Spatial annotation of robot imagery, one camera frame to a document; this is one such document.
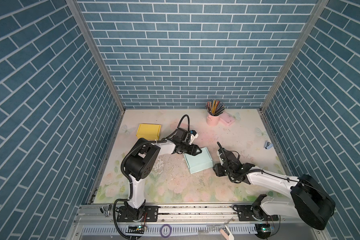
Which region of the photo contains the light blue paper box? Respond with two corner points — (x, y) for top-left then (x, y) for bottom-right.
(184, 147), (213, 174)

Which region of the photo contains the yellow paper box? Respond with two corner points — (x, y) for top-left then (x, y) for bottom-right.
(136, 124), (161, 141)

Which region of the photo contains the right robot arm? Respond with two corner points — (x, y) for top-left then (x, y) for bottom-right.
(213, 147), (336, 230)

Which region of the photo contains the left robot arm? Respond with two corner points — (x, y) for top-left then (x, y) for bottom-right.
(121, 128), (202, 210)

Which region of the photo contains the pink flat paper box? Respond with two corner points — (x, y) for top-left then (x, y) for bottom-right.
(219, 112), (236, 127)

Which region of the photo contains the pink metal pencil cup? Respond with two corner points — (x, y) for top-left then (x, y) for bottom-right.
(206, 115), (220, 127)

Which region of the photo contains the coloured pencils bundle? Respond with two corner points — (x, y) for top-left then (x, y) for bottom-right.
(205, 100), (226, 117)

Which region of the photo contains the white pink clip tool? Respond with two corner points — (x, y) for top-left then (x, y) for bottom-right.
(219, 225), (235, 240)

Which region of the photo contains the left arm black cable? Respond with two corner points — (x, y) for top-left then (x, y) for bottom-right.
(112, 114), (191, 240)

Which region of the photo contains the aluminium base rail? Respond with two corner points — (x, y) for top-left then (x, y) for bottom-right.
(67, 203), (330, 240)

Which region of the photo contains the purple tape ring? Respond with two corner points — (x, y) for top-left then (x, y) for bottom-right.
(159, 224), (173, 239)

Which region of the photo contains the aluminium corner post left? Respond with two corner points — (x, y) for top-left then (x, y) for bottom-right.
(65, 0), (126, 113)

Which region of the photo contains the aluminium corner post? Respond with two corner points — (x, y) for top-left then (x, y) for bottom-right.
(259, 0), (329, 115)
(65, 0), (126, 113)

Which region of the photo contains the aluminium corner post right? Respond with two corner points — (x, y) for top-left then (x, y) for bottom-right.
(259, 0), (329, 115)

